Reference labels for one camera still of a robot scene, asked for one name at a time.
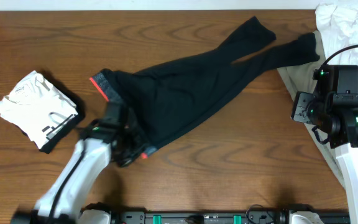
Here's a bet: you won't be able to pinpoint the black leggings red waistband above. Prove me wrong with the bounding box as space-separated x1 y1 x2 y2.
91 17 319 164

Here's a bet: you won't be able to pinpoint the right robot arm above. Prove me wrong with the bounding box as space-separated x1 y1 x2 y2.
291 65 358 223

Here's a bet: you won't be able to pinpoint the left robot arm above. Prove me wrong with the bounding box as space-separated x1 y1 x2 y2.
11 101 136 224

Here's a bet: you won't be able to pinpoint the grey folded trousers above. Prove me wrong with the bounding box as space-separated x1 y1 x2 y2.
277 30 346 189

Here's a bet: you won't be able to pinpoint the white crumpled shirt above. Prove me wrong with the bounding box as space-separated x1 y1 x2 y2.
315 1 358 65

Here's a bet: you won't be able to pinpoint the folded white printed shirt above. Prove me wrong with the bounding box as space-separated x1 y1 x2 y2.
0 71 84 154

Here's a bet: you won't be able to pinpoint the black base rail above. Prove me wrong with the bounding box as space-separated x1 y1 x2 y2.
79 203 351 224

